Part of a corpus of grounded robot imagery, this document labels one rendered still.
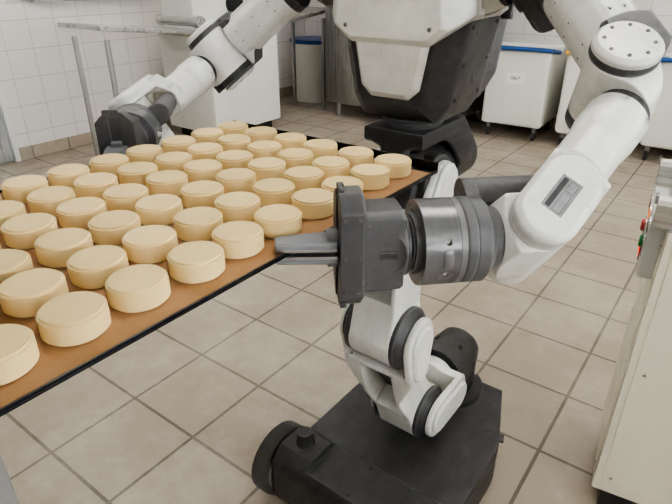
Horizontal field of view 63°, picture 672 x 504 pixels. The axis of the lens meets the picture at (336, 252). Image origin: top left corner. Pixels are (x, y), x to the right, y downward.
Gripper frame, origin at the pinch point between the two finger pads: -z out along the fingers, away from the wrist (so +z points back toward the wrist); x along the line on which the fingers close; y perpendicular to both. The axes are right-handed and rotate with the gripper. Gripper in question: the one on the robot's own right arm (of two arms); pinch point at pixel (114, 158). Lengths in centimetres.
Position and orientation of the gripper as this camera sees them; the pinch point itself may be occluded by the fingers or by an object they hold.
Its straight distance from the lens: 87.8
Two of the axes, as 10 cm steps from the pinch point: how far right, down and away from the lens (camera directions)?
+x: 0.1, -8.9, -4.5
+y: 9.9, -0.6, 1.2
